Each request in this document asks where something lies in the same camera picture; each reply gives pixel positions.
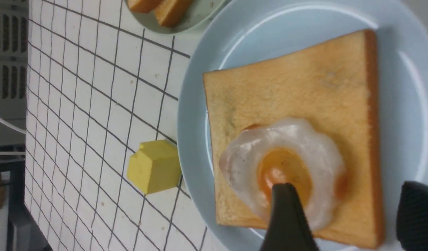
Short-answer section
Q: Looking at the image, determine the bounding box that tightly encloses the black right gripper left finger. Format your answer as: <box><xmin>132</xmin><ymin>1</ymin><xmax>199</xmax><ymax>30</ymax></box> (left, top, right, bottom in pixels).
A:
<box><xmin>260</xmin><ymin>183</ymin><xmax>319</xmax><ymax>251</ymax></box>

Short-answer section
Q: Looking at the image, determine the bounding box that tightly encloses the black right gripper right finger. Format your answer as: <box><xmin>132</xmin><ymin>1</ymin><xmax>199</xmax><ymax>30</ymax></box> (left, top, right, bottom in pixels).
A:
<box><xmin>396</xmin><ymin>181</ymin><xmax>428</xmax><ymax>251</ymax></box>

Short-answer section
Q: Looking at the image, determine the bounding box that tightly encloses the fried egg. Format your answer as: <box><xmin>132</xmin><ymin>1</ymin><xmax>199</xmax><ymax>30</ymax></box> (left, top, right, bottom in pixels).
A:
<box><xmin>218</xmin><ymin>117</ymin><xmax>346</xmax><ymax>231</ymax></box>

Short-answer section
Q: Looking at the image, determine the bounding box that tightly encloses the yellow cube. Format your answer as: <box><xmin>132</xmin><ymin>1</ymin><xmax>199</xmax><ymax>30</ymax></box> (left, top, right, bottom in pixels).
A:
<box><xmin>127</xmin><ymin>140</ymin><xmax>182</xmax><ymax>195</ymax></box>

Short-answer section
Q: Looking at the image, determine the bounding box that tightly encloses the light blue plate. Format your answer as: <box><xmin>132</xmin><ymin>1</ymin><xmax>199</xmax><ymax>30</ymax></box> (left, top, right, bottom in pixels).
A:
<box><xmin>177</xmin><ymin>0</ymin><xmax>428</xmax><ymax>251</ymax></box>

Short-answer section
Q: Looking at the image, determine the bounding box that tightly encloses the pale green plate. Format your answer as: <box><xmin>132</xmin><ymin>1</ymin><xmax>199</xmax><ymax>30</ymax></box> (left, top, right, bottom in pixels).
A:
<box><xmin>120</xmin><ymin>0</ymin><xmax>229</xmax><ymax>36</ymax></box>

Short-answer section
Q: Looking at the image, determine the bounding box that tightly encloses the white grid tablecloth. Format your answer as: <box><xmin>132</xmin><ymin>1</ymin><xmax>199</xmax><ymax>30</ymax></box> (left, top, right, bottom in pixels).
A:
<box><xmin>24</xmin><ymin>0</ymin><xmax>226</xmax><ymax>251</ymax></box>

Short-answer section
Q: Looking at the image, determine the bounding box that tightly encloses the white slatted crate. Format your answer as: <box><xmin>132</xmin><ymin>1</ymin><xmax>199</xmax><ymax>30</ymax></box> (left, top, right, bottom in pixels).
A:
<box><xmin>0</xmin><ymin>0</ymin><xmax>29</xmax><ymax>107</ymax></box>

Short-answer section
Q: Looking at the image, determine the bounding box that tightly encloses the dark metal frame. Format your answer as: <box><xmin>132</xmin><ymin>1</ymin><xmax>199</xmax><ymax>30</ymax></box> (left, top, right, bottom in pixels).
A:
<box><xmin>0</xmin><ymin>144</ymin><xmax>52</xmax><ymax>251</ymax></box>

